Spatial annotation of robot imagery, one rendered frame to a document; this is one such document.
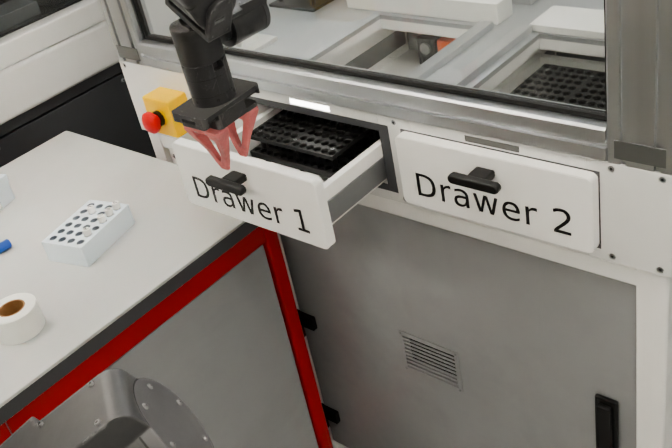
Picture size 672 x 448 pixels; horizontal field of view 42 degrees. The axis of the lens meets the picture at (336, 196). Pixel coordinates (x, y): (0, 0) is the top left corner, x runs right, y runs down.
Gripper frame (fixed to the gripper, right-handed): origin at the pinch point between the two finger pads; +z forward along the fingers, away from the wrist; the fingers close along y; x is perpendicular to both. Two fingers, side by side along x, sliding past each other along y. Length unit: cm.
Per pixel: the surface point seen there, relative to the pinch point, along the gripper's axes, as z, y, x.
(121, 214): 16.4, -2.8, 29.9
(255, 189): 7.1, 2.5, 0.6
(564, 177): 3.8, 16.8, -39.4
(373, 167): 9.1, 16.0, -9.8
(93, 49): 11, 34, 83
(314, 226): 10.3, 2.4, -9.7
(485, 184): 4.9, 13.3, -30.5
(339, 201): 9.8, 7.9, -9.8
